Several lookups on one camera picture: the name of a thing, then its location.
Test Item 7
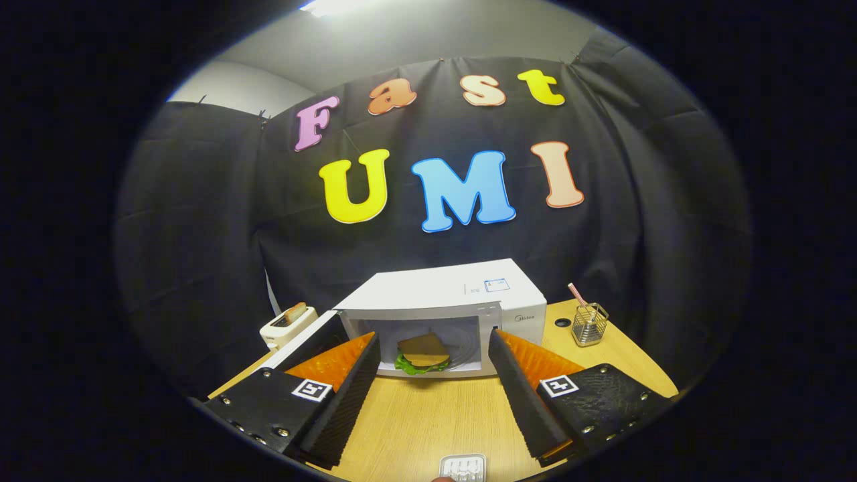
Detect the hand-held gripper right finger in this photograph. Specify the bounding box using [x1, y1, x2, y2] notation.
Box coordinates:
[487, 328, 670, 467]

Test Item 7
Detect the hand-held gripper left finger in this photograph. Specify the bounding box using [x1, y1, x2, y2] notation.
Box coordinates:
[203, 331, 381, 469]

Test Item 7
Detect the sandwich with green lettuce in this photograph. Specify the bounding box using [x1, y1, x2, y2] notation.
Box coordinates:
[394, 333, 453, 376]

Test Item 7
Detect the white microwave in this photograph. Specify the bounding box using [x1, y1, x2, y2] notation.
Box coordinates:
[271, 258, 548, 379]

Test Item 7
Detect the white plastic tray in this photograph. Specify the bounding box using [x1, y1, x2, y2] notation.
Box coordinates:
[439, 454, 487, 482]

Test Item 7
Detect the white toaster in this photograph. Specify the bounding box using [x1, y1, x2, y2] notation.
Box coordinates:
[260, 303, 319, 352]

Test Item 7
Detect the black backdrop cloth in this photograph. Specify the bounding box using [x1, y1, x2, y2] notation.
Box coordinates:
[114, 40, 751, 396]

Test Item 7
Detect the metal wire mesh holder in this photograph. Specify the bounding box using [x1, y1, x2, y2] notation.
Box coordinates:
[571, 303, 610, 347]

